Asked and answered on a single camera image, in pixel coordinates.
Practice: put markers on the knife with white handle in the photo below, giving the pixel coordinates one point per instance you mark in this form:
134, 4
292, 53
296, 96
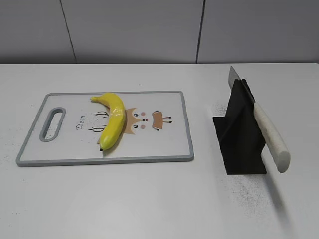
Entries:
273, 139

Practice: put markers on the yellow plastic banana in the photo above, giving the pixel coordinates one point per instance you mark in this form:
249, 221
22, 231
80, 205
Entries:
117, 118

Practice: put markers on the black knife stand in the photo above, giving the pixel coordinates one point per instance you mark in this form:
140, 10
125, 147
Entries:
240, 139

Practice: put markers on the white cutting board grey rim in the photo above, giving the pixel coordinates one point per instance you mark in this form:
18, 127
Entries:
68, 126

